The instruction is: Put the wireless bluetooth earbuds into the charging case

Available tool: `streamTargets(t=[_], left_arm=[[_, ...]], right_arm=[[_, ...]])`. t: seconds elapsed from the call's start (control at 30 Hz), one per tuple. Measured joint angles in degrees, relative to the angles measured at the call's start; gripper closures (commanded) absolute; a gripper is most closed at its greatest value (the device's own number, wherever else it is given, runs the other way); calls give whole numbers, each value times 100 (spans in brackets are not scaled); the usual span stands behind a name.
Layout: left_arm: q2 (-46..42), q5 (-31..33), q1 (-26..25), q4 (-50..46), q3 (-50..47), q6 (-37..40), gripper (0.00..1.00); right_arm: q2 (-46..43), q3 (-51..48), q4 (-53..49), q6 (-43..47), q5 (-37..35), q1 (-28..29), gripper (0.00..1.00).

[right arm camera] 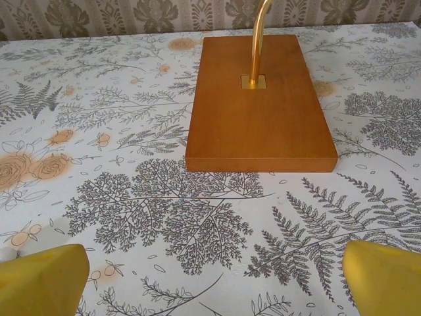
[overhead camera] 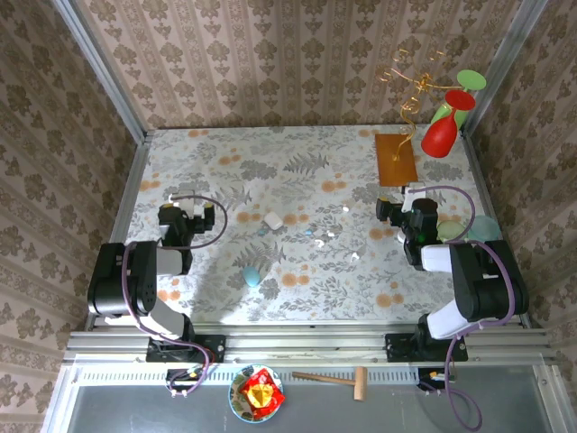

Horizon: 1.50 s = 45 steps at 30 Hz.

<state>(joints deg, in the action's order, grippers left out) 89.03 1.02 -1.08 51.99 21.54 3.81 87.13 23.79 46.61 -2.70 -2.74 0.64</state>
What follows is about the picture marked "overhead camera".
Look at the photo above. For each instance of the red yellow snack packet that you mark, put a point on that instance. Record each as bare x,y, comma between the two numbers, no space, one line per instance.
259,390

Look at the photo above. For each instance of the blue earbud charging case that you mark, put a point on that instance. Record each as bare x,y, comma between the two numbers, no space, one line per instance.
251,276

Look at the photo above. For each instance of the red plastic goblet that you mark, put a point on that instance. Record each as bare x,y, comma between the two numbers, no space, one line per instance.
439,137

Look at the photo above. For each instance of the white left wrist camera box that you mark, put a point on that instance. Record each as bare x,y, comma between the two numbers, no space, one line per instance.
187,205

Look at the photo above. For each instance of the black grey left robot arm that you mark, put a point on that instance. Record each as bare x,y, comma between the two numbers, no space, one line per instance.
112,279

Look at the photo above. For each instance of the wooden mallet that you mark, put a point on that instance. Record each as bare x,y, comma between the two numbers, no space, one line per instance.
359,383

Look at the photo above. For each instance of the aluminium frame side rail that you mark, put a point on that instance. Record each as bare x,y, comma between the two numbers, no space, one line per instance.
124,203
483,189

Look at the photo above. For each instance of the blue translucent plastic cup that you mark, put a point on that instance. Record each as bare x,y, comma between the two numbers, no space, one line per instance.
484,227

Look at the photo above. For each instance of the aluminium frame base beam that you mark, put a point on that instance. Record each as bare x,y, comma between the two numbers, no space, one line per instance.
306,343

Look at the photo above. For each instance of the grey metal shelf panel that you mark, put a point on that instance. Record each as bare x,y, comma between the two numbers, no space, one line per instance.
405,410

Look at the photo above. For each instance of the patterned ceramic bowl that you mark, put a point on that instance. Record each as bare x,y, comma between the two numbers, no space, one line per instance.
233,399

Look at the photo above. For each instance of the green translucent plastic cup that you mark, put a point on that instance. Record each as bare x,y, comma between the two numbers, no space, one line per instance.
451,231

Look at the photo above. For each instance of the green plastic goblet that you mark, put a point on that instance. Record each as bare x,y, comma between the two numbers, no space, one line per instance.
472,80

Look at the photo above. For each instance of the aluminium frame post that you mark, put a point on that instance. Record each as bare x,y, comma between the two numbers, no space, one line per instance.
514,45
103,72

